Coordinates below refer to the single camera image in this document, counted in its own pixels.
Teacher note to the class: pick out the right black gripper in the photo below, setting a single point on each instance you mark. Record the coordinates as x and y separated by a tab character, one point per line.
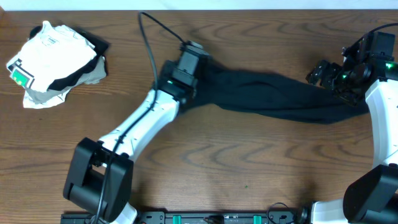
328	81

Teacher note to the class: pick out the white bottom folded garment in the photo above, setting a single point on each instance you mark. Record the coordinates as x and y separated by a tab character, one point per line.
38	100

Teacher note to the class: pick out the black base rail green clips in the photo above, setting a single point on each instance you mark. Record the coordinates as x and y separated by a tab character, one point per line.
203	218

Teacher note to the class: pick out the black leggings red grey waistband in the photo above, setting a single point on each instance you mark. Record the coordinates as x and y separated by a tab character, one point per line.
269	94

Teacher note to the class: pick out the white printed folded t-shirt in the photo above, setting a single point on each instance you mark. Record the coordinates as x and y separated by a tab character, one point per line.
53	53

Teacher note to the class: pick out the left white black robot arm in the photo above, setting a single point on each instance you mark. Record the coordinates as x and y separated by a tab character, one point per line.
100	174

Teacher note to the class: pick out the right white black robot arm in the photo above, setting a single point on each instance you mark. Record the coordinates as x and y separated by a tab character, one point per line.
373	197

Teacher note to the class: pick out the grey folded garment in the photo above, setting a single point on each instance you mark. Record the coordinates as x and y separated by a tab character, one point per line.
93	77

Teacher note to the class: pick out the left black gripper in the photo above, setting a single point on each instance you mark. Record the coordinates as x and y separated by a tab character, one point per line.
193	91

